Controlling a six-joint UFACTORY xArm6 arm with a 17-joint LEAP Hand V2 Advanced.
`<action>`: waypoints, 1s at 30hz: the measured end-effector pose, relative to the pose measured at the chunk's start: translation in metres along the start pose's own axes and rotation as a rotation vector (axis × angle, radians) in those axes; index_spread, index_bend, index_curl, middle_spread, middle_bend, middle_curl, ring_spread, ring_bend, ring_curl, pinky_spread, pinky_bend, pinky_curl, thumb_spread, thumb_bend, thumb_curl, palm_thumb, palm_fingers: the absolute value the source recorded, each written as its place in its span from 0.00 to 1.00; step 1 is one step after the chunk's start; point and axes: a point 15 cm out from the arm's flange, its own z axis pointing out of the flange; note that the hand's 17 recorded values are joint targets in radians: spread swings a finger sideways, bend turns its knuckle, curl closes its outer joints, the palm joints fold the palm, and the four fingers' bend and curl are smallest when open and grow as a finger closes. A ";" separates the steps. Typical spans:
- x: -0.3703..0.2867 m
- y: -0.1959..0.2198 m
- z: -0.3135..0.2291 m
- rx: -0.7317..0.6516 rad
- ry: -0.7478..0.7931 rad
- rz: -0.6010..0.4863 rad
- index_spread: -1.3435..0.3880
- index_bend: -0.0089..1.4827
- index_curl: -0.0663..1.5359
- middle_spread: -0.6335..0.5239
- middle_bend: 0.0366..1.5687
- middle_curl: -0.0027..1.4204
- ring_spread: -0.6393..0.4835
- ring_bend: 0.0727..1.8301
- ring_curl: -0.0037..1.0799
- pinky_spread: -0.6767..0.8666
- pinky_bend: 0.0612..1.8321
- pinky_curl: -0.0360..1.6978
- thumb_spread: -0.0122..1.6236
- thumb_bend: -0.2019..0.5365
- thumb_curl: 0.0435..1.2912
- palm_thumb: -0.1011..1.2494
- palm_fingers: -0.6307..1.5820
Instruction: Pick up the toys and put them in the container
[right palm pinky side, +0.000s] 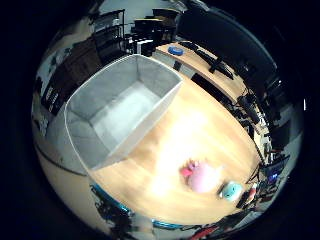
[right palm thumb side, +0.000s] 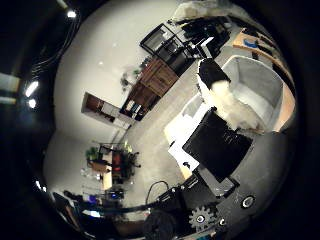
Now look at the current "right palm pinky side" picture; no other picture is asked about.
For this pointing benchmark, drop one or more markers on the small black box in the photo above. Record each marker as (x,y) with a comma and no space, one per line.
(177,65)

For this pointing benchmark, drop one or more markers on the black keyboard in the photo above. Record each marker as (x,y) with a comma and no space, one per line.
(189,45)
(206,57)

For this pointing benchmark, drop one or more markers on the large black monitor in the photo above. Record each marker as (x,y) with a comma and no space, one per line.
(226,40)

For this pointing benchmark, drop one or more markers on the pink white plush unicorn toy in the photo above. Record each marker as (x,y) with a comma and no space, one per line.
(202,177)

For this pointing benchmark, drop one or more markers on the grey fabric storage container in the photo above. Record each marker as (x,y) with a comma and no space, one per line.
(100,100)

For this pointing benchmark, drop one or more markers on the blue tape roll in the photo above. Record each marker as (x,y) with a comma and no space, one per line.
(175,50)

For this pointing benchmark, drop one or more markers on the laptop with lit screen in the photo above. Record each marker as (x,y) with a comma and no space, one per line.
(274,168)

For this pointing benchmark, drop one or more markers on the dark wooden cabinet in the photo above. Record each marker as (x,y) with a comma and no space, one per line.
(71,75)

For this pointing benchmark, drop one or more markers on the teal round plush toy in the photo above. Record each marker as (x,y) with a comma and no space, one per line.
(231,191)

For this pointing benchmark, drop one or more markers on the black metal shelf rack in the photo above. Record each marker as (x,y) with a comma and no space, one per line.
(108,36)

